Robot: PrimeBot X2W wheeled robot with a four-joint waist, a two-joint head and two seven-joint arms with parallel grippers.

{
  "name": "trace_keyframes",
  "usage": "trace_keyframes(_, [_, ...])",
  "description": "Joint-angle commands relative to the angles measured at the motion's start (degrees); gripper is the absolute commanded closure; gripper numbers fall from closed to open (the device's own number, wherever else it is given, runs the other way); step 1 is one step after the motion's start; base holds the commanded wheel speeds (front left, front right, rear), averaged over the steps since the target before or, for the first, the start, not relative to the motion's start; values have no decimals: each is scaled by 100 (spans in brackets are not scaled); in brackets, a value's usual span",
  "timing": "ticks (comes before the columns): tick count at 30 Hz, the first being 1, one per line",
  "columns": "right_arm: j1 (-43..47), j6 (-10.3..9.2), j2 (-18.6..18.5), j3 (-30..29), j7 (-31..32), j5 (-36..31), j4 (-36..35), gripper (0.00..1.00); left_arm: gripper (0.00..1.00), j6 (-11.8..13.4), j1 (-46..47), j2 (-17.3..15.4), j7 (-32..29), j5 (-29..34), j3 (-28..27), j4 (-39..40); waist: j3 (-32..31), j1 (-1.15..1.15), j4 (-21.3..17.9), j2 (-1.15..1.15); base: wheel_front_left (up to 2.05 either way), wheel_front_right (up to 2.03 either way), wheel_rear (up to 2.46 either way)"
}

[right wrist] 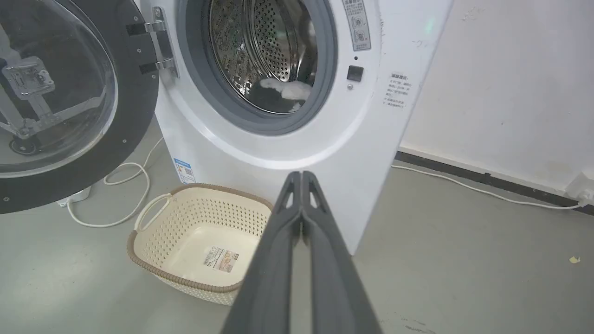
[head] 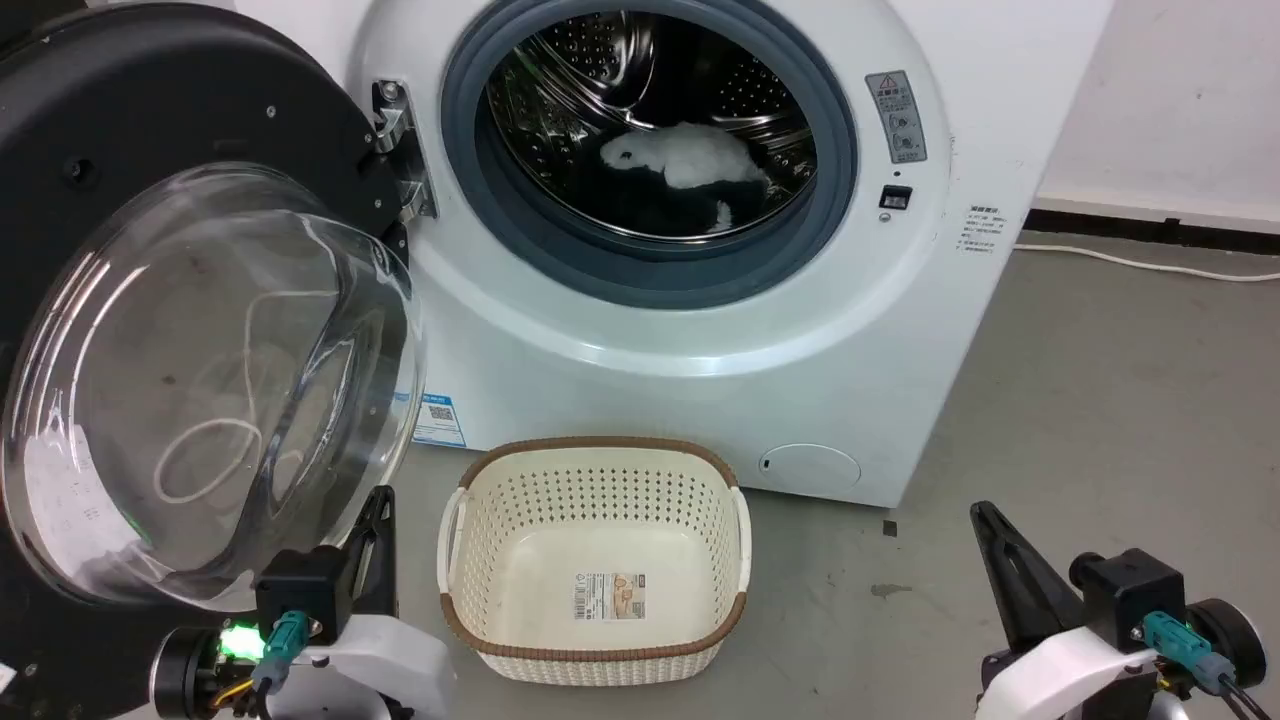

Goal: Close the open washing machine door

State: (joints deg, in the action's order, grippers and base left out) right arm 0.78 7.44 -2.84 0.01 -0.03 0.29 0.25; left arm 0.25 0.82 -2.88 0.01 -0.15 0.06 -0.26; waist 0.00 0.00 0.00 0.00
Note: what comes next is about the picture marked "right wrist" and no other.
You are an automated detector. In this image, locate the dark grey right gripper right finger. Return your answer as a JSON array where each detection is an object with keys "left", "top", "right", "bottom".
[{"left": 301, "top": 171, "right": 383, "bottom": 334}]

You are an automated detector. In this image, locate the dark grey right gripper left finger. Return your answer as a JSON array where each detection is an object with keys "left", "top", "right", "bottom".
[{"left": 221, "top": 171, "right": 303, "bottom": 334}]

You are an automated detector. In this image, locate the white front-load washing machine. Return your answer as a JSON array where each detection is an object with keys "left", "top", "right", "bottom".
[{"left": 134, "top": 0, "right": 455, "bottom": 256}]

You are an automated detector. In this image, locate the chrome door hinge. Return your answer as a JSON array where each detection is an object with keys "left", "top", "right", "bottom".
[{"left": 126, "top": 6, "right": 180, "bottom": 77}]

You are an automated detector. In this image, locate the round black washer door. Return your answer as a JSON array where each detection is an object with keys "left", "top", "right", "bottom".
[{"left": 0, "top": 0, "right": 160, "bottom": 215}]

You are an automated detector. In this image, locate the cream perforated laundry basket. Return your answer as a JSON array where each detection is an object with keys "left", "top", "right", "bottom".
[{"left": 127, "top": 183, "right": 274, "bottom": 306}]

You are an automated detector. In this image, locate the black and white clothing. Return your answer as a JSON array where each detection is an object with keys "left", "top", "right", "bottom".
[{"left": 249, "top": 77, "right": 312, "bottom": 114}]

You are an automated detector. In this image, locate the white power strip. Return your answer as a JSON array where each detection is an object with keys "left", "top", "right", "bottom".
[{"left": 57, "top": 186, "right": 92, "bottom": 207}]

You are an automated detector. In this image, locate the white power cable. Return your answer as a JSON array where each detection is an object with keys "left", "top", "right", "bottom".
[{"left": 67, "top": 136, "right": 165, "bottom": 228}]

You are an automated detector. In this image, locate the thin white cable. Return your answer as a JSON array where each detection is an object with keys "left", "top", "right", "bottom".
[{"left": 391, "top": 165, "right": 586, "bottom": 210}]

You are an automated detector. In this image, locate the white wall socket plug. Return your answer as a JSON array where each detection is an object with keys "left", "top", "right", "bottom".
[{"left": 564, "top": 169, "right": 594, "bottom": 208}]

